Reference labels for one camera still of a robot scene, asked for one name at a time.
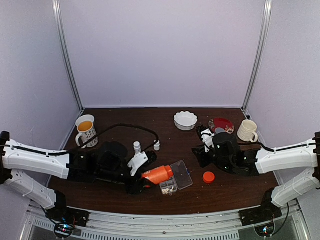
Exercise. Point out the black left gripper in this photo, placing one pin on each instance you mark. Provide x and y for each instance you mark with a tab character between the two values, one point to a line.
135	187

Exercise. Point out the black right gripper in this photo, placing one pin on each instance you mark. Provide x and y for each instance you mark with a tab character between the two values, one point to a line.
200	156

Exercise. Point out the orange bottle cap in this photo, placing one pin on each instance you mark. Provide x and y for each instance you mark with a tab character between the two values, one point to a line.
208	177

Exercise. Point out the orange pill bottle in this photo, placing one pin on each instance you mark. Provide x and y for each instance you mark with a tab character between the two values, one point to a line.
158	175

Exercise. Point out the clear plastic pill organizer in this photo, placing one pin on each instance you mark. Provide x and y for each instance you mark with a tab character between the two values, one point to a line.
181	177

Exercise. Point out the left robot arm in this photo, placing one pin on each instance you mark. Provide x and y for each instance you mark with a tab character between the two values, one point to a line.
107	164

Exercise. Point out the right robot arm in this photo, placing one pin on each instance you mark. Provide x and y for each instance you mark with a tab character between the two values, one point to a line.
223	151

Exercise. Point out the white pills in organizer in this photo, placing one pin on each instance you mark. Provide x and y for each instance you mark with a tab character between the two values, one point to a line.
168	190

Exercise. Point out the grey capped vitamin bottle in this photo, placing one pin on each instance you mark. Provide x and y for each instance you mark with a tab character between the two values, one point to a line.
219	130

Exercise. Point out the red floral saucer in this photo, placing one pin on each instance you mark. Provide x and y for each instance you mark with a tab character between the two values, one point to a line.
224	123

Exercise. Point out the cream ribbed ceramic mug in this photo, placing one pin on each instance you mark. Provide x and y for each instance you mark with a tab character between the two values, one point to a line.
247	131

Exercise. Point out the small white pill bottle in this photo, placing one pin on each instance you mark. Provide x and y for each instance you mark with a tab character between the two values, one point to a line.
157	146

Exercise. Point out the white fluted ceramic bowl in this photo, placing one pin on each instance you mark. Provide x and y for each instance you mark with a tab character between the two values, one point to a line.
185	120

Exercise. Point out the floral mug yellow inside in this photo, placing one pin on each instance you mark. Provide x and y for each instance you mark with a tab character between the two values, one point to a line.
85	126

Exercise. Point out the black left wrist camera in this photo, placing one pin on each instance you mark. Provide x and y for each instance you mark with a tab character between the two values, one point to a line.
141	160

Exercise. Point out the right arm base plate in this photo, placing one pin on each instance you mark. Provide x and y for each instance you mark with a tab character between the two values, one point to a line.
252	216

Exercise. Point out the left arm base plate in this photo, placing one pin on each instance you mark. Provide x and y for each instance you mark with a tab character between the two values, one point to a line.
71	216

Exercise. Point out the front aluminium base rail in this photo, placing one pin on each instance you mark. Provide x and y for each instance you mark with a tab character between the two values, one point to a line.
224	225

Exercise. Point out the aluminium frame post right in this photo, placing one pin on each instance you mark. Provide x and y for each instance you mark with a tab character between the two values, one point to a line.
264	30

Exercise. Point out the aluminium frame post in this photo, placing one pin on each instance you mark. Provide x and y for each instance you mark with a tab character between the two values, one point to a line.
264	30
65	53

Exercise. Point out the aluminium frame post left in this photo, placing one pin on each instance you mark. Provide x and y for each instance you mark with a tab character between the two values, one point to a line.
65	53

